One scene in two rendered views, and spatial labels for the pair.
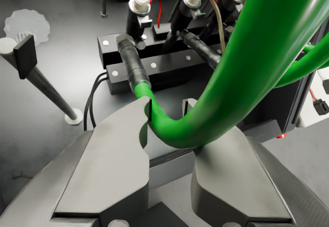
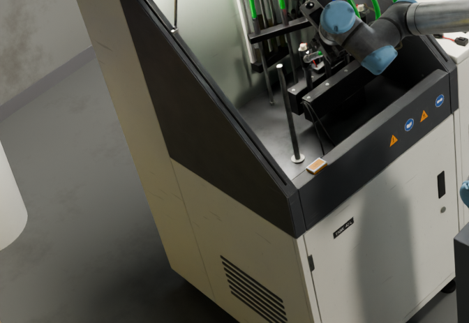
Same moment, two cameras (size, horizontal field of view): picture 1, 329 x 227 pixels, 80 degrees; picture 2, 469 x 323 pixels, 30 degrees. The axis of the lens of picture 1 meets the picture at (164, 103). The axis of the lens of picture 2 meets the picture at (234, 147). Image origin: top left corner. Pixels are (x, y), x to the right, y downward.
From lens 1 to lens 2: 2.24 m
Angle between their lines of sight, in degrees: 36
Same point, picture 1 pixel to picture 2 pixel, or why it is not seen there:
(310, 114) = (457, 49)
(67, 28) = (254, 123)
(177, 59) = (339, 74)
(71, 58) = (271, 134)
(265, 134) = (433, 79)
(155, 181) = (368, 130)
